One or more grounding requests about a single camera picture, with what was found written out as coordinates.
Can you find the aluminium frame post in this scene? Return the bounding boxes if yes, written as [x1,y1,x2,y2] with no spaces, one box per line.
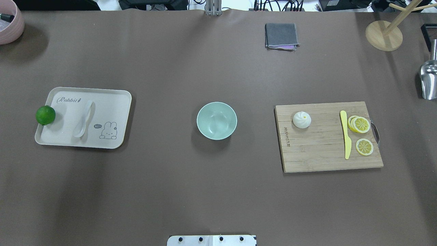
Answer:
[205,0,223,16]

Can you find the white steamed bun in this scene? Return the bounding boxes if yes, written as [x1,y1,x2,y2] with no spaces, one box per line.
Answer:
[292,111,312,129]

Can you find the bamboo cutting board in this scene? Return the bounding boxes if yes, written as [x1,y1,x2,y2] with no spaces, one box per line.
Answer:
[275,101,383,173]

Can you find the upper lemon slice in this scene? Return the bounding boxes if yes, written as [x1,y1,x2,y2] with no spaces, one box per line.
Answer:
[348,115,370,133]

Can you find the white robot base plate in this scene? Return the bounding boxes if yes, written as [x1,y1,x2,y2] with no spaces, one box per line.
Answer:
[167,234,257,246]

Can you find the green lime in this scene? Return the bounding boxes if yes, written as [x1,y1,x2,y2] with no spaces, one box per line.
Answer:
[36,105,56,125]

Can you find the folded grey cloth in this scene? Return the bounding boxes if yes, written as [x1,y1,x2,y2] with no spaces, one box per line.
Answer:
[264,23,301,51]

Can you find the yellow plastic knife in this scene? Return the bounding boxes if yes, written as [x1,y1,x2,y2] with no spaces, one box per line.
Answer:
[340,110,352,160]

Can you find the metal scoop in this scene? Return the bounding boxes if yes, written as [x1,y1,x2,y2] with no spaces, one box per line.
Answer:
[420,39,437,100]

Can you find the lemon slice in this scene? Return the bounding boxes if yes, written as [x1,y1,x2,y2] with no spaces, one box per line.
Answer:
[348,115,370,133]
[355,138,373,156]

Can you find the mint green bowl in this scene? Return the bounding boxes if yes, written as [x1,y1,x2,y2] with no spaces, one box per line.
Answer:
[196,102,238,140]

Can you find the pink ice bowl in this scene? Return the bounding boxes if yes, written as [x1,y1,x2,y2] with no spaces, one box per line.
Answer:
[0,0,25,45]

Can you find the cream rabbit print tray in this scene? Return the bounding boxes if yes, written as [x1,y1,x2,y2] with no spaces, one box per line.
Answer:
[34,87,132,149]

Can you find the wooden mug tree stand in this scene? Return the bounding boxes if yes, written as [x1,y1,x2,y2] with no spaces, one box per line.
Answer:
[365,0,437,52]

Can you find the white ceramic spoon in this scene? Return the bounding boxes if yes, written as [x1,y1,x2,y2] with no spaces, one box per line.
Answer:
[72,100,93,138]

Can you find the dark tray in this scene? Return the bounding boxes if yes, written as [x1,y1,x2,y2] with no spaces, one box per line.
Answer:
[420,23,437,52]

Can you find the lower lemon slice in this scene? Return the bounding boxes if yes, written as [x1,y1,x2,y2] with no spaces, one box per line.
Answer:
[355,138,373,156]

